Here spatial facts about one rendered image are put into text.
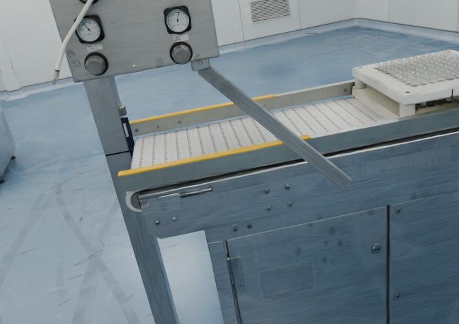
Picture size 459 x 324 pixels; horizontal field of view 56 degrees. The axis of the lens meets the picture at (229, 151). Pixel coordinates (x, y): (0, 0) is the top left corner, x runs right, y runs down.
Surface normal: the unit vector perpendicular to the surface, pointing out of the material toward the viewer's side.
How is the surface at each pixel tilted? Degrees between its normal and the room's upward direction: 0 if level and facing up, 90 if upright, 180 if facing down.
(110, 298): 0
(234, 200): 90
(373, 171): 90
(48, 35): 90
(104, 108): 90
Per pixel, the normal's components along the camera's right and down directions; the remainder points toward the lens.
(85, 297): -0.15, -0.90
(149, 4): 0.14, 0.39
